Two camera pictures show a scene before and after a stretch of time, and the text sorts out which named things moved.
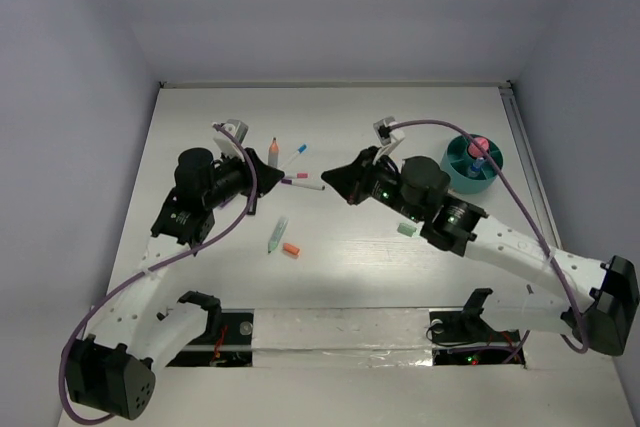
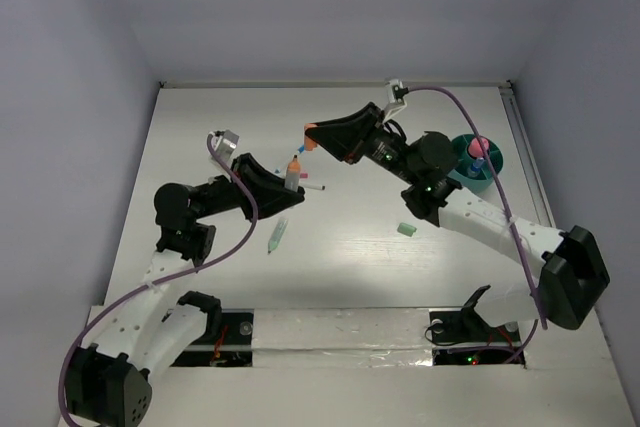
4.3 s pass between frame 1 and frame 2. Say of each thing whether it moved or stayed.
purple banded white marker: stayed
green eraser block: stayed
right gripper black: moved
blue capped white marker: stayed
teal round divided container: stayed
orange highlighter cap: moved
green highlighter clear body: stayed
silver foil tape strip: stayed
